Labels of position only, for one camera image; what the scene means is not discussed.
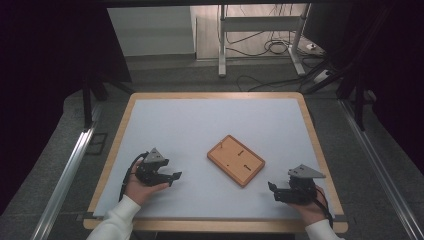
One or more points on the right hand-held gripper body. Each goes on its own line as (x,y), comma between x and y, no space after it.
(300,186)

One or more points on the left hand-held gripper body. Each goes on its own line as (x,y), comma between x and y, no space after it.
(151,166)

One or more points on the orange wooden board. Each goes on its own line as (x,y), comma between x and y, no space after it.
(236,160)

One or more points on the person's left hand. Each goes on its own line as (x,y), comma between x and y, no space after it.
(141,191)

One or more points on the person's right hand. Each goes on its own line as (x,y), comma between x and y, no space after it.
(311,211)

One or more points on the black floor grate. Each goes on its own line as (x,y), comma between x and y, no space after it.
(96,144)

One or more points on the black metal stand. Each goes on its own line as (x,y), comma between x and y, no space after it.
(358,100)
(87,103)

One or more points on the white power strip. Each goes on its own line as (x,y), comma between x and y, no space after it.
(322,76)

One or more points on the white cabinet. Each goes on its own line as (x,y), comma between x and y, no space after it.
(151,30)

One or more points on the dark curtain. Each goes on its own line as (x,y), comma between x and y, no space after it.
(400,66)
(40,83)

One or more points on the small white adapter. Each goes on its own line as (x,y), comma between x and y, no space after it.
(311,46)

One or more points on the aluminium rail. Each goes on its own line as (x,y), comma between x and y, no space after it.
(66,173)
(383,166)

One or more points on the white metal desk frame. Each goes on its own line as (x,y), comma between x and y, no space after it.
(260,24)

